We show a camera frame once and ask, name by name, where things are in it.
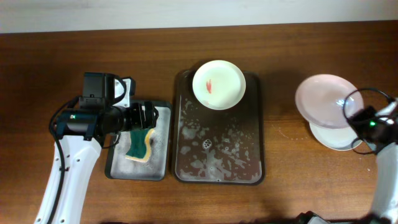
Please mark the large brown tray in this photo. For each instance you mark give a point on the large brown tray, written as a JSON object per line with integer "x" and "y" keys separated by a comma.
{"x": 218, "y": 146}

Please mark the white plate top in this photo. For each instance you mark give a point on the white plate top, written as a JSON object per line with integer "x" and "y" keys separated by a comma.
{"x": 219, "y": 85}

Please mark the small soapy metal tray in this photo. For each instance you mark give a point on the small soapy metal tray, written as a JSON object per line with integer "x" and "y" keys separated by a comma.
{"x": 118, "y": 167}

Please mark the green yellow sponge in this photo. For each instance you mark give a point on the green yellow sponge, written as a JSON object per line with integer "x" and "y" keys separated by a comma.
{"x": 140, "y": 149}

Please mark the white plate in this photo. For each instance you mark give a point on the white plate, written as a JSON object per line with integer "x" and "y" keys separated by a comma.
{"x": 219, "y": 85}
{"x": 326, "y": 100}
{"x": 344, "y": 139}

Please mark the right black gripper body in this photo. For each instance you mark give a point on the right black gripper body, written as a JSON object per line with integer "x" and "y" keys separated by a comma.
{"x": 360, "y": 120}

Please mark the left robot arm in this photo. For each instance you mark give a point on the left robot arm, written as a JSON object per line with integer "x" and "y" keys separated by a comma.
{"x": 79, "y": 137}

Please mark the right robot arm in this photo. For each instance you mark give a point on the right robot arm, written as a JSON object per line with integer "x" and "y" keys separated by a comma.
{"x": 378, "y": 129}

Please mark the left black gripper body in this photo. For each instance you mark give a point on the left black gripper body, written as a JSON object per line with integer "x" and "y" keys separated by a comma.
{"x": 136, "y": 118}

